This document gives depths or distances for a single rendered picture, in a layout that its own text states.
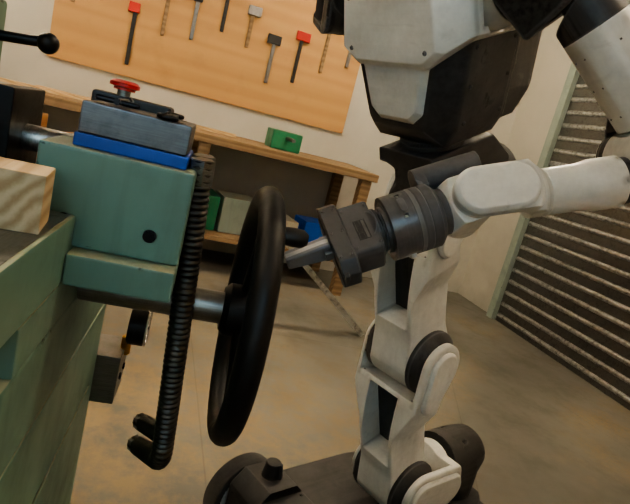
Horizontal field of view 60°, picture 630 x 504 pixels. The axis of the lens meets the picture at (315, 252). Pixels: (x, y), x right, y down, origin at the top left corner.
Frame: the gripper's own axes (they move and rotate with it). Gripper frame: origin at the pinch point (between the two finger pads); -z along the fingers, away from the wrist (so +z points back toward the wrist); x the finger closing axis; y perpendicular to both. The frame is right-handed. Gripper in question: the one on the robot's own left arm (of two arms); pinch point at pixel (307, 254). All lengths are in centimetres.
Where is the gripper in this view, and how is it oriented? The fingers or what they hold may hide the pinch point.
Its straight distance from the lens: 72.5
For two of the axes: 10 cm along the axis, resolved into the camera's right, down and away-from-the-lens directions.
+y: -1.1, -5.7, -8.1
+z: 9.5, -3.0, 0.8
